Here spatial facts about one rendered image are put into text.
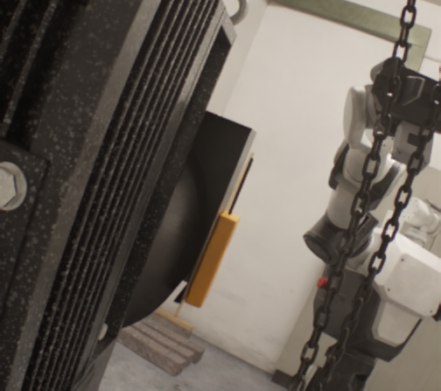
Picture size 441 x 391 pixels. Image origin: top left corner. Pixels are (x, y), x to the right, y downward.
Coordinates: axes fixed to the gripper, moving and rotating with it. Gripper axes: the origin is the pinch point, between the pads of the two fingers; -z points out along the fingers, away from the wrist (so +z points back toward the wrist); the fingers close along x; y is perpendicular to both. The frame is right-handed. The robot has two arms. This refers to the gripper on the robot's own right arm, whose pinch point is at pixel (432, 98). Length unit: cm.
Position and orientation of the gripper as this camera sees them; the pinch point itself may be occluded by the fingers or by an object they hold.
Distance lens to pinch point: 58.1
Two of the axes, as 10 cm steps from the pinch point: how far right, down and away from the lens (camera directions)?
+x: -9.4, -3.5, 0.5
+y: 3.4, -9.4, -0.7
